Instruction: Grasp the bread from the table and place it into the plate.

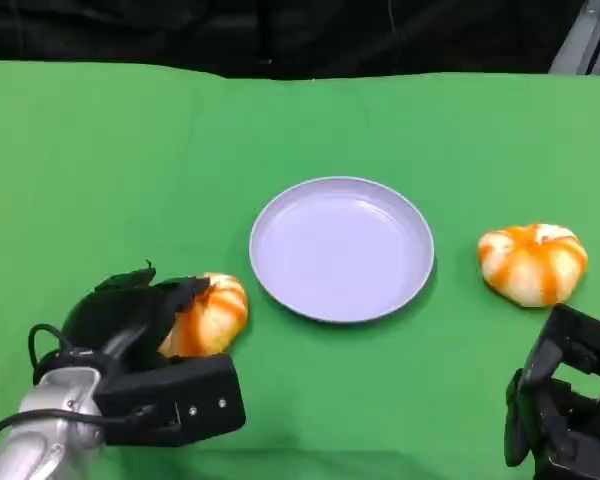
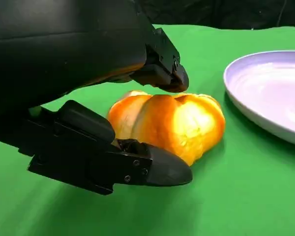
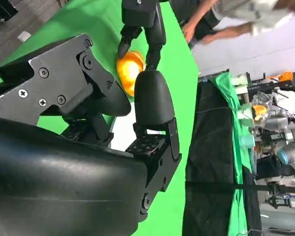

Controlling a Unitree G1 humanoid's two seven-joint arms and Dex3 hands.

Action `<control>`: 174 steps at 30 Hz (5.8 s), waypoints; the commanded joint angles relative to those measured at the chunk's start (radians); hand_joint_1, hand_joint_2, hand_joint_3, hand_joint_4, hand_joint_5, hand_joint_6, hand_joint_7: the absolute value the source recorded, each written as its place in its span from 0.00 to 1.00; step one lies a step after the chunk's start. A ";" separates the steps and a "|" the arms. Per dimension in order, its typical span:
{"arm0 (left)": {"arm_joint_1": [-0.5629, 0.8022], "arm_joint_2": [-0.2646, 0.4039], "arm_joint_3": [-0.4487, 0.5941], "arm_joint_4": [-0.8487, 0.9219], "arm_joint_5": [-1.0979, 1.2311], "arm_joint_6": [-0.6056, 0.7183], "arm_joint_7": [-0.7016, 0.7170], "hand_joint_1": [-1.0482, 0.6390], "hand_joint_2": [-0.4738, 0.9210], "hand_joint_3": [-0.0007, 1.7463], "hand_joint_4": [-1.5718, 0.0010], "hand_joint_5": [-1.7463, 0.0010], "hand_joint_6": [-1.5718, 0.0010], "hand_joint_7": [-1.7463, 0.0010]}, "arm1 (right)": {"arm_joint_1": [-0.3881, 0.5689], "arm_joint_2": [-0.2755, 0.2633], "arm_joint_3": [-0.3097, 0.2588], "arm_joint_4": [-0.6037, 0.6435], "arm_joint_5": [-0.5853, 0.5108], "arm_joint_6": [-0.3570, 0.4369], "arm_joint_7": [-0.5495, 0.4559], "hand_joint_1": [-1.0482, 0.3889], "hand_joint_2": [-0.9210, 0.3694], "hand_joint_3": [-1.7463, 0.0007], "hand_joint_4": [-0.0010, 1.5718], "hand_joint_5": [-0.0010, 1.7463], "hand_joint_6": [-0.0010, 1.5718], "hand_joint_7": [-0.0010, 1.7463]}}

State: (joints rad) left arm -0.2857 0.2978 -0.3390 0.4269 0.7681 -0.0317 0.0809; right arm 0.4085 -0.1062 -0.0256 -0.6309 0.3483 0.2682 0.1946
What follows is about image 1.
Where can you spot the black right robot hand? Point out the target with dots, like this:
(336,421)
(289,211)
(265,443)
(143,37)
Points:
(575,430)

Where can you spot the green cloth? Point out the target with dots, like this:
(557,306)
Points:
(130,175)

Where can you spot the orange and white bread roll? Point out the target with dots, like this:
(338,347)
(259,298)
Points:
(530,265)
(215,320)

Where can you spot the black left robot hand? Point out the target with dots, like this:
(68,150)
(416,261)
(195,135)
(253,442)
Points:
(120,310)

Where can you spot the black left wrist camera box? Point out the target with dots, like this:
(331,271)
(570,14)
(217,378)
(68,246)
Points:
(180,400)

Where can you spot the black backdrop cloth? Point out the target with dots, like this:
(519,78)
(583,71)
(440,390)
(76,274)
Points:
(230,35)

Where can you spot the grey metal frame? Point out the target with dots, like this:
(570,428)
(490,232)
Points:
(590,45)

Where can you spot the lilac plate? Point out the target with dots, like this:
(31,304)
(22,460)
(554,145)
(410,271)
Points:
(342,250)

